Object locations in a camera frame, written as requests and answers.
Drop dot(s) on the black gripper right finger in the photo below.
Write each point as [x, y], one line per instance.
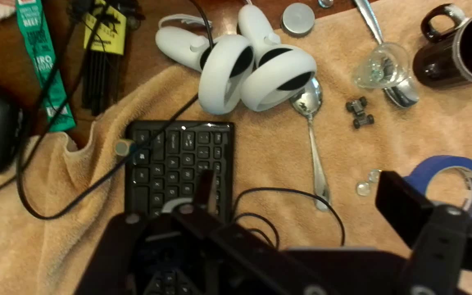
[405, 210]

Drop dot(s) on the silver spoon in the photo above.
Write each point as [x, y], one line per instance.
[367, 19]
[307, 101]

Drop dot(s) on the black keyboard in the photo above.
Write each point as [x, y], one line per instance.
[176, 158]

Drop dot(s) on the green flat package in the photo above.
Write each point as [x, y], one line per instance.
[41, 66]

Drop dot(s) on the white round cap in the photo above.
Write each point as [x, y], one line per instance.
[298, 19]

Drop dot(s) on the clear glass bead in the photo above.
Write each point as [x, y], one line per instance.
[374, 176]
[362, 189]

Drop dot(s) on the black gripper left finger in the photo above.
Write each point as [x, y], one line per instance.
[207, 192]

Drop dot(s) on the yellow-labelled hex key set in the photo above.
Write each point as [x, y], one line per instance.
[105, 33]

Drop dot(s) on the black mug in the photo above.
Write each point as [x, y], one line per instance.
[438, 66]

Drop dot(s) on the blue tape roll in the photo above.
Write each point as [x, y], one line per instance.
[433, 166]

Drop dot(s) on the clear glass cup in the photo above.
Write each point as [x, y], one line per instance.
[377, 68]

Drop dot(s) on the small silver round piece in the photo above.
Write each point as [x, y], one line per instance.
[326, 4]

